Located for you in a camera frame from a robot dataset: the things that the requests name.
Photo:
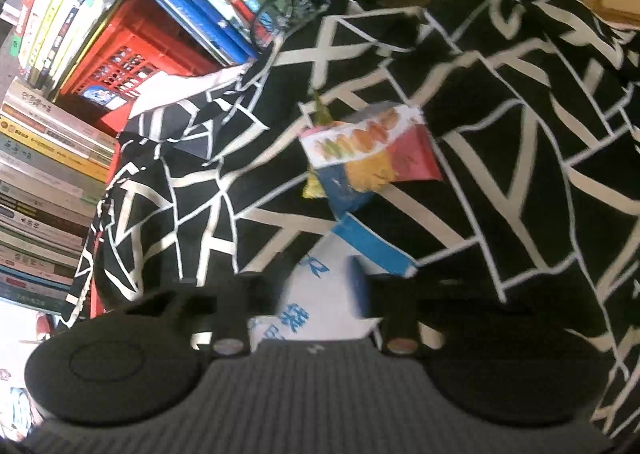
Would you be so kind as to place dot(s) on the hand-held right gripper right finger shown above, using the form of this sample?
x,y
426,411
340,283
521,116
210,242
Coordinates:
x,y
361,289

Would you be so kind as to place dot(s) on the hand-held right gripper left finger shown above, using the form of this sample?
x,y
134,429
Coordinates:
x,y
230,299

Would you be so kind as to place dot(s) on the white blue wet wipe packet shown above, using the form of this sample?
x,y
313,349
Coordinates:
x,y
320,284

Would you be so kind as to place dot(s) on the colourful snack packet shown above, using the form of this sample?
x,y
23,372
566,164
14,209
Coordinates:
x,y
380,154

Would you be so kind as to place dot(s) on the black white patterned blanket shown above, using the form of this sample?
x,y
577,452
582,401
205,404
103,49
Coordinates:
x,y
500,209

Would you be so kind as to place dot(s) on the yellow green snack wrapper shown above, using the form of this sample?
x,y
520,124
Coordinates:
x,y
320,112

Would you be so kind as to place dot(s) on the stack of flat books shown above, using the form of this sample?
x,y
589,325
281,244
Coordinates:
x,y
45,184

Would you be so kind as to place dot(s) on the red plastic crate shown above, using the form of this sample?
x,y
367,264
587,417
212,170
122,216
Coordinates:
x,y
130,64

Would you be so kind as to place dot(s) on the row of pale upright books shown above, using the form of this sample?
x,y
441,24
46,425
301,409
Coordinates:
x,y
55,9

